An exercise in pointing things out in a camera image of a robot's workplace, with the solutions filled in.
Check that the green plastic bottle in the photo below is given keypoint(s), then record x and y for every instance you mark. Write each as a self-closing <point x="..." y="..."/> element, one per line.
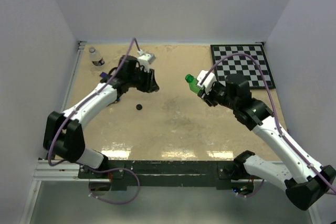
<point x="192" y="83"/>

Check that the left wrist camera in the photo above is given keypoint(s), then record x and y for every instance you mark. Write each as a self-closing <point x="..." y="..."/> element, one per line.
<point x="145" y="58"/>

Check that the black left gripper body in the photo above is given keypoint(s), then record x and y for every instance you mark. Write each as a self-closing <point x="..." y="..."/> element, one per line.
<point x="136" y="80"/>

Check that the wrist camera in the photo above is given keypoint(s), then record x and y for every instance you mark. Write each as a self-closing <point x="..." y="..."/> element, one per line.
<point x="145" y="58"/>
<point x="204" y="82"/>

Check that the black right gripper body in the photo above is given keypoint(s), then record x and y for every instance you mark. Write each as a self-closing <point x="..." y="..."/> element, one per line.
<point x="217" y="95"/>

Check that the black white chessboard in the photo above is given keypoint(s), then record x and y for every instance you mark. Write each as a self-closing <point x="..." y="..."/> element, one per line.
<point x="255" y="70"/>

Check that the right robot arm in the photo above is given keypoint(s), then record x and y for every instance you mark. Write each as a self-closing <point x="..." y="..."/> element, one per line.
<point x="303" y="179"/>

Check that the clear Pepsi bottle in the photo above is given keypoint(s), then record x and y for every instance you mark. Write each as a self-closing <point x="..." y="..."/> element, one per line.
<point x="95" y="57"/>

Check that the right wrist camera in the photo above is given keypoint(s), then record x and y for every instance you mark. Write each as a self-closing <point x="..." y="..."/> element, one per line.
<point x="204" y="82"/>

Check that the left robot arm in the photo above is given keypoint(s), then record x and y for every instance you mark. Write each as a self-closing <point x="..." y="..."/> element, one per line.
<point x="64" y="131"/>

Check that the small purple object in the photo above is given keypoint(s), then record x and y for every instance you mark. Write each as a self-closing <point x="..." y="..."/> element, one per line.
<point x="103" y="74"/>

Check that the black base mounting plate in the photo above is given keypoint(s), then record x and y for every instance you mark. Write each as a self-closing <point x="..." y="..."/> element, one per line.
<point x="217" y="174"/>

